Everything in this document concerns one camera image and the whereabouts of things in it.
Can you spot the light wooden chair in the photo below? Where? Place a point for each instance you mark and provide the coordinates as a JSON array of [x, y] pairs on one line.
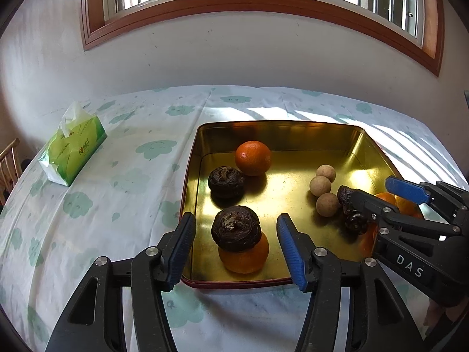
[[9, 161]]

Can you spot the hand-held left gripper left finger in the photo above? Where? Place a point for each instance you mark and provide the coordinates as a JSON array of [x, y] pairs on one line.
[[181, 251]]

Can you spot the dark brown water chestnut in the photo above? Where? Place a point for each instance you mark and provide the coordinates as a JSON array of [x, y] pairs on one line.
[[226, 181], [345, 197], [236, 227]]

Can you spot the tan longan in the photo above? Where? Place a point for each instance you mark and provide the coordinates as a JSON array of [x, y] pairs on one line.
[[325, 173], [327, 205], [320, 186]]

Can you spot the green tissue pack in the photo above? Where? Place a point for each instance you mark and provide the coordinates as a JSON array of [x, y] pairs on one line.
[[73, 150]]

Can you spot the red and gold tin box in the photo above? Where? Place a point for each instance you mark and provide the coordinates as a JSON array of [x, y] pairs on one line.
[[293, 176]]

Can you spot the person's right hand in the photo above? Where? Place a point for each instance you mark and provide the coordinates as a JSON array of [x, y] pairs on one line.
[[434, 315]]

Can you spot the dark glossy plum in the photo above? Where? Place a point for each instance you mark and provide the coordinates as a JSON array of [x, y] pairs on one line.
[[355, 224]]

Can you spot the white cloud print tablecloth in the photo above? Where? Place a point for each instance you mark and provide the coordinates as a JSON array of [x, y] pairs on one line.
[[128, 190]]

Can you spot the wooden framed barred window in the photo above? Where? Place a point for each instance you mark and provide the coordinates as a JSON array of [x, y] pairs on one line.
[[256, 3]]

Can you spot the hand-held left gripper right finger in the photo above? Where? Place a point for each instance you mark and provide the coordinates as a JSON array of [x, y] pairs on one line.
[[291, 253]]

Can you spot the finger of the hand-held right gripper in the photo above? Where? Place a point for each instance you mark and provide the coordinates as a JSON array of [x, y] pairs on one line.
[[366, 205], [406, 190]]

